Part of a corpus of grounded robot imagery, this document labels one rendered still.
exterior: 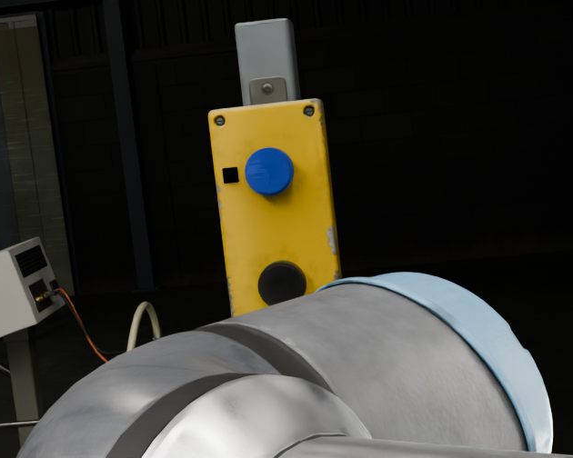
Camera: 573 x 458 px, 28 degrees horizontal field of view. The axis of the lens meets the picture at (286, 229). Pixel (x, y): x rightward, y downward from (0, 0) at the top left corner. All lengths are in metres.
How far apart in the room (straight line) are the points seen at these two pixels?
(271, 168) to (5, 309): 1.69
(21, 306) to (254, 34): 1.64
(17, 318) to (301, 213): 1.67
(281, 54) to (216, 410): 0.97
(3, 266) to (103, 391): 2.46
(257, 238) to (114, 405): 0.90
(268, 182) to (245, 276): 0.11
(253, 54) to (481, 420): 0.86
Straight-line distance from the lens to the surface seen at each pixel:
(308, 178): 1.19
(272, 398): 0.30
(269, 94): 1.25
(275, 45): 1.25
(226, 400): 0.30
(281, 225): 1.20
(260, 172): 1.18
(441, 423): 0.41
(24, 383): 3.01
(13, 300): 2.79
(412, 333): 0.43
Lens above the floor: 1.55
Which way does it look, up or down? 6 degrees down
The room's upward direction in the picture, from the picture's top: 6 degrees counter-clockwise
